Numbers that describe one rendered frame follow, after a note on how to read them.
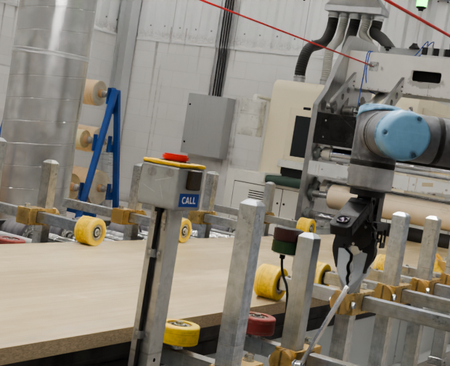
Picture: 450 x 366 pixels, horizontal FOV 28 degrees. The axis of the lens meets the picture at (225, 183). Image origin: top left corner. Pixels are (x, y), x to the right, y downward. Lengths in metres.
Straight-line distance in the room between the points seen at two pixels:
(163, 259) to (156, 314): 0.08
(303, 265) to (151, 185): 0.55
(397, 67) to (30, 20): 2.28
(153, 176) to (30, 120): 4.36
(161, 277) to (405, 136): 0.56
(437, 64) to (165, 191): 3.51
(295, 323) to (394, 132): 0.44
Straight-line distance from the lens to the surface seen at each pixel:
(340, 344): 2.07
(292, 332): 1.84
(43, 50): 5.70
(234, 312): 1.61
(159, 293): 1.38
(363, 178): 1.81
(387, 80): 4.84
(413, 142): 1.69
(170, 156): 1.36
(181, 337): 1.71
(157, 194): 1.35
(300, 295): 1.82
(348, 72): 4.93
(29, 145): 5.70
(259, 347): 1.92
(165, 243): 1.36
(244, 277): 1.59
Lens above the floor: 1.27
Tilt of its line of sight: 3 degrees down
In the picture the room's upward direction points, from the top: 9 degrees clockwise
